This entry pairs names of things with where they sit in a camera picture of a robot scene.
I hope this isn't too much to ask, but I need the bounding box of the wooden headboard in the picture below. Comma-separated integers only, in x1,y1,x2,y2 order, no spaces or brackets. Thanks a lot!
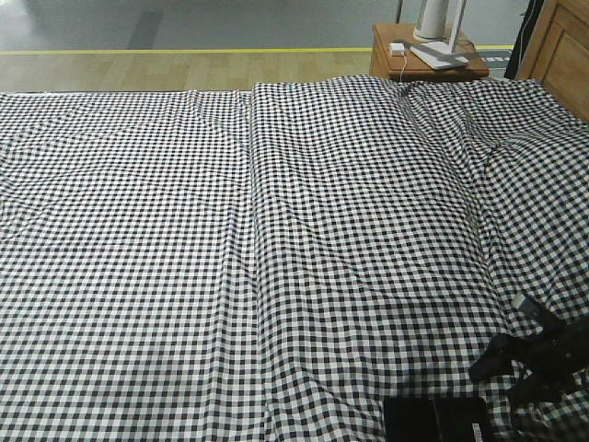
517,0,588,121

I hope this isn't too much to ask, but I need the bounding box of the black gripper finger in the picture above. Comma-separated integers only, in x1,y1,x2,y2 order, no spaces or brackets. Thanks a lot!
513,295,562,333
468,334,527,381

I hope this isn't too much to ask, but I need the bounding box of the black smartphone with sticker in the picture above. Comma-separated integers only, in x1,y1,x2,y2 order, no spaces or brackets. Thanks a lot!
384,397,495,442

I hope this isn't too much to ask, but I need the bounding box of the white power adapter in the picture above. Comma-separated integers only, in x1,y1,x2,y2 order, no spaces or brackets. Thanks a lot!
388,41,406,57

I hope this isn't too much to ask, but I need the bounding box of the wooden nightstand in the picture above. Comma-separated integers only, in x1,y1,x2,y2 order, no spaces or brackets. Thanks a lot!
369,23,490,84

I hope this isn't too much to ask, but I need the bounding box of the checkered quilt on bed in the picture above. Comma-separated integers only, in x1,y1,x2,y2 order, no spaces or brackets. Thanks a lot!
246,76,588,441

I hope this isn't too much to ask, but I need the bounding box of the black white checkered bedsheet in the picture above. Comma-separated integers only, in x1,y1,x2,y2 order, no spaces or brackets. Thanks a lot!
1,91,268,441

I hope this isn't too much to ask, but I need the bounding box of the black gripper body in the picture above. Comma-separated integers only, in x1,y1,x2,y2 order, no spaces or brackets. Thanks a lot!
507,317,588,410

